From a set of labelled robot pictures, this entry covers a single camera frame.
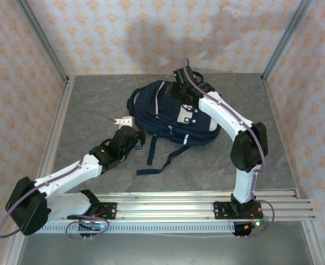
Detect navy blue student backpack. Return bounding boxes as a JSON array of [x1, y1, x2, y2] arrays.
[[126, 71, 222, 176]]

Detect small circuit board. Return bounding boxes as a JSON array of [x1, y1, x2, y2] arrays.
[[242, 218, 269, 231], [79, 222, 108, 232]]

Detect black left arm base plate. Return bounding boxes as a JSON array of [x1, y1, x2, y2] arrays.
[[95, 202, 118, 221]]

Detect aluminium table side rail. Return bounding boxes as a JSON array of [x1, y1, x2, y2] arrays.
[[29, 76, 76, 200]]

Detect aluminium mounting rail beam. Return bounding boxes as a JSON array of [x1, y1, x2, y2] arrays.
[[14, 189, 317, 222]]

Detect white slotted cable duct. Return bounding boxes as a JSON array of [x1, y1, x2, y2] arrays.
[[42, 222, 236, 235]]

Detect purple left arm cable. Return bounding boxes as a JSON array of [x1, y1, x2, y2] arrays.
[[0, 109, 118, 241]]

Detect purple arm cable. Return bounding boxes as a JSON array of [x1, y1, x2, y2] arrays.
[[0, 109, 118, 241], [183, 58, 276, 239]]

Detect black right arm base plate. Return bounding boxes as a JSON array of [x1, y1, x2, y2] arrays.
[[213, 200, 264, 221]]

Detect aluminium corner post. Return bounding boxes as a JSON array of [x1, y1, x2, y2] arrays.
[[15, 0, 70, 83], [260, 0, 314, 81]]

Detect aluminium frame leg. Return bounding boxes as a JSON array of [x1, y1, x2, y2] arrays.
[[6, 234, 25, 265], [301, 220, 325, 265]]

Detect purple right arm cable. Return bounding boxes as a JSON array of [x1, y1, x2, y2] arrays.
[[183, 58, 276, 239]]

